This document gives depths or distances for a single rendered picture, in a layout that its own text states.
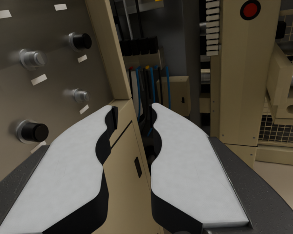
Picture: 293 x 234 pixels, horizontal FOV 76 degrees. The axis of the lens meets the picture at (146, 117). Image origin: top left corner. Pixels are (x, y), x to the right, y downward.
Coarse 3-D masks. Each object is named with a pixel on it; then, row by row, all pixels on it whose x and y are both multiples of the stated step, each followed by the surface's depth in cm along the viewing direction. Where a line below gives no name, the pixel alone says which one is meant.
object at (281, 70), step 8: (272, 56) 49; (280, 56) 47; (272, 64) 49; (280, 64) 43; (288, 64) 42; (272, 72) 48; (280, 72) 42; (288, 72) 41; (272, 80) 48; (280, 80) 43; (288, 80) 42; (272, 88) 47; (280, 88) 44; (288, 88) 43; (272, 96) 47; (280, 96) 45; (288, 96) 46; (280, 104) 46
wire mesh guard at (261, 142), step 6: (282, 12) 76; (288, 12) 75; (270, 126) 104; (270, 132) 105; (276, 132) 104; (288, 138) 104; (270, 144) 109; (276, 144) 107; (282, 144) 106; (288, 144) 105
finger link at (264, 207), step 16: (224, 144) 8; (224, 160) 7; (240, 160) 7; (240, 176) 6; (256, 176) 6; (240, 192) 6; (256, 192) 6; (272, 192) 6; (256, 208) 5; (272, 208) 5; (288, 208) 5; (256, 224) 5; (272, 224) 5; (288, 224) 5
